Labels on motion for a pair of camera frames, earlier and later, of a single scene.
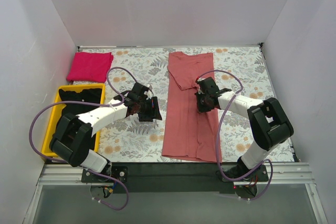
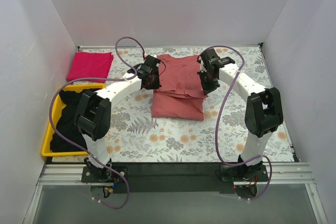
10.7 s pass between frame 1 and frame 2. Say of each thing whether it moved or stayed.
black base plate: stayed
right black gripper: moved
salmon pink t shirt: moved
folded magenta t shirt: stayed
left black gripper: moved
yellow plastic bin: stayed
